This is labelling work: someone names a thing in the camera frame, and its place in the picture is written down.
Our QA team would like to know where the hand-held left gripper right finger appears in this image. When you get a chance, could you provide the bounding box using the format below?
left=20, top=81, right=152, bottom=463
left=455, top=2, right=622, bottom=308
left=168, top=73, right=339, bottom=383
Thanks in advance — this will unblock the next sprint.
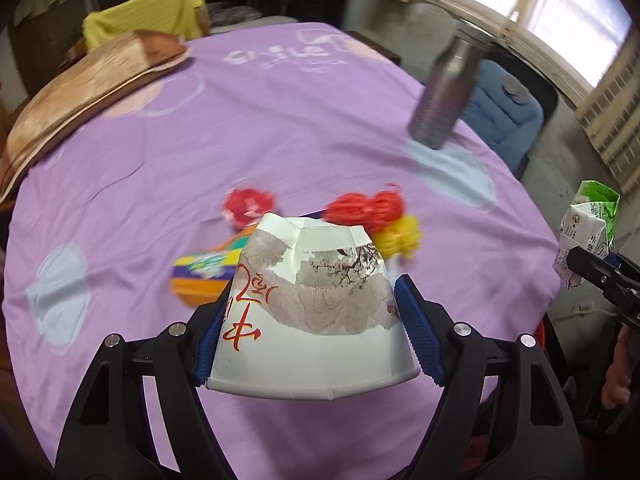
left=393, top=274, right=586, bottom=480

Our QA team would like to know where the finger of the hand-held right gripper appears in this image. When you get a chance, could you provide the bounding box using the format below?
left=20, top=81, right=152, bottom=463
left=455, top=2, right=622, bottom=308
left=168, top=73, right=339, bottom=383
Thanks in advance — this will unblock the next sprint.
left=606, top=252, right=640, bottom=282
left=566, top=246, right=618, bottom=290

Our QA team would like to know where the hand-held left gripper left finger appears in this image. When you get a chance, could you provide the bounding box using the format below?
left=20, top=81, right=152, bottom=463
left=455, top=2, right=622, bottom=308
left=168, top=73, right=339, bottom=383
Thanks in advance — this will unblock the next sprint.
left=55, top=294, right=238, bottom=480

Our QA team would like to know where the green and white milk carton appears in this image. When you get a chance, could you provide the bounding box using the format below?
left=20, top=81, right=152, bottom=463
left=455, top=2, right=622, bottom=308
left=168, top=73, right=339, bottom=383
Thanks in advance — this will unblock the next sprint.
left=550, top=180, right=621, bottom=291

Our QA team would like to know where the orange and purple snack packet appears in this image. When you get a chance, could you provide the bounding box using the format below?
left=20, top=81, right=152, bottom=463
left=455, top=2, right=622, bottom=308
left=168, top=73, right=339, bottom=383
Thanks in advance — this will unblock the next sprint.
left=170, top=227, right=258, bottom=311

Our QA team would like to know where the yellow foam fruit net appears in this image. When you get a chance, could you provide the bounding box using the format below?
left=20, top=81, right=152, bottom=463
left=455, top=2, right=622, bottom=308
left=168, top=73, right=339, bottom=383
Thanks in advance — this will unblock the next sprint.
left=375, top=215, right=423, bottom=262

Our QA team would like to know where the white printed paper cup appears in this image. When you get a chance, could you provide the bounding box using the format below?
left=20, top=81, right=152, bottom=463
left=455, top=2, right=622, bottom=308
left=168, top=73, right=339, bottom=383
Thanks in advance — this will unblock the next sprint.
left=206, top=212, right=421, bottom=402

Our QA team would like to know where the person's right hand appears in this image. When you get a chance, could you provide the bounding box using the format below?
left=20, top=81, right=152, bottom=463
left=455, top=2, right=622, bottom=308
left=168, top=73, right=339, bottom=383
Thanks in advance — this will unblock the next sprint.
left=602, top=327, right=640, bottom=403

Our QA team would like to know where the black office chair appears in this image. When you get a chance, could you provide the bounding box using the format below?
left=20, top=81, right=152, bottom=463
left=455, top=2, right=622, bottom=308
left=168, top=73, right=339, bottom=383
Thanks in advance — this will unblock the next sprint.
left=462, top=57, right=558, bottom=181

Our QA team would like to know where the light blue chair cushion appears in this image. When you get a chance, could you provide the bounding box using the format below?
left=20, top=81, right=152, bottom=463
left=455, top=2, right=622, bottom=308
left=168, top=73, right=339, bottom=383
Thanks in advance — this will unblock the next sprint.
left=462, top=60, right=543, bottom=161

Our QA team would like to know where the silver metal bottle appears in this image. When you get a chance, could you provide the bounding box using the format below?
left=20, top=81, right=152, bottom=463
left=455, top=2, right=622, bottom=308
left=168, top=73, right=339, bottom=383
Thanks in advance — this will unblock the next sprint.
left=407, top=17, right=493, bottom=151

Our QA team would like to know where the purple tablecloth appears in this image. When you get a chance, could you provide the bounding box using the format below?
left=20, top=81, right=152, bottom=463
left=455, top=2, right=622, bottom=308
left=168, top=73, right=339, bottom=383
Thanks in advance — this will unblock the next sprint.
left=2, top=22, right=563, bottom=480

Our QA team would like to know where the window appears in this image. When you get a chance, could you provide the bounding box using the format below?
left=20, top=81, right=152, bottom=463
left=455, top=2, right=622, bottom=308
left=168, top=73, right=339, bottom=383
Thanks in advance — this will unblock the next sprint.
left=425, top=0, right=633, bottom=86

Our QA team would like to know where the brown satin pillow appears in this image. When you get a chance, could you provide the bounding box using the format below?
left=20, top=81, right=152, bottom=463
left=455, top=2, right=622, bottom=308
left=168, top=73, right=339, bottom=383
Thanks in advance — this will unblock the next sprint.
left=0, top=30, right=193, bottom=201

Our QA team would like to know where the yellow cloth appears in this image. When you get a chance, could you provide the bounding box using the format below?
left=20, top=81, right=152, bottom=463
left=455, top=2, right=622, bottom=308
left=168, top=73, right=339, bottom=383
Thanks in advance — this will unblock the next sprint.
left=82, top=0, right=206, bottom=53

